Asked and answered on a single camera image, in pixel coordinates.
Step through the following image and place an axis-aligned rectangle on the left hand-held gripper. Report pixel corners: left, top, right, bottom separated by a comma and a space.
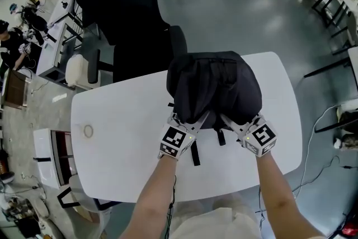
157, 109, 211, 162

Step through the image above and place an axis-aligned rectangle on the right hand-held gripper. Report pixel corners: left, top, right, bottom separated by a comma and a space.
219, 113, 278, 159

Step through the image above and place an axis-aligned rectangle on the black backpack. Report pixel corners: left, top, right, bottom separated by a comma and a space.
166, 50, 263, 166

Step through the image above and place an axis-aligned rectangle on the person's left forearm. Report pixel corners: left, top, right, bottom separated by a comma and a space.
119, 155, 178, 239

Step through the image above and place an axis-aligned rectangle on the person's right forearm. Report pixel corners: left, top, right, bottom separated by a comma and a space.
256, 153, 327, 239

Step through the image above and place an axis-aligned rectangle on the white table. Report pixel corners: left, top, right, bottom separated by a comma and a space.
70, 51, 303, 203

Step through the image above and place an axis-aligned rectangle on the person's cream shirt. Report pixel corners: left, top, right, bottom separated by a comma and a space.
167, 197, 263, 239

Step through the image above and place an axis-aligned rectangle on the cream padded chair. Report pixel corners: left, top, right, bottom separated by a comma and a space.
65, 54, 95, 90

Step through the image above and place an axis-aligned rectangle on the grey desk with black legs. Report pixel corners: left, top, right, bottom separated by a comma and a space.
303, 46, 358, 79

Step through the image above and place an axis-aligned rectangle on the beige chair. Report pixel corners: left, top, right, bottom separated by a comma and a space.
68, 175, 112, 233

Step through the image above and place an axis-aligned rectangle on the black office chair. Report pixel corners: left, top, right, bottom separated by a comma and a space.
77, 0, 188, 85

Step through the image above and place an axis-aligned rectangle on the white cabinet with wooden inside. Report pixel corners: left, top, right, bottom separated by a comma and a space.
32, 128, 75, 190

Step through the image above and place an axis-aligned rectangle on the grey desk with drawers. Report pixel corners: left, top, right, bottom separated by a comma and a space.
36, 0, 84, 83

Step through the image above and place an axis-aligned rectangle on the brown wooden cabinet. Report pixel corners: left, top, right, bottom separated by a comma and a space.
4, 68, 29, 110

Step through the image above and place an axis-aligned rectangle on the white cable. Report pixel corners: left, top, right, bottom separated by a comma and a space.
290, 105, 345, 196

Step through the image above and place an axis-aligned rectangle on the black cable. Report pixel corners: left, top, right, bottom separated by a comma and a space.
302, 155, 358, 185

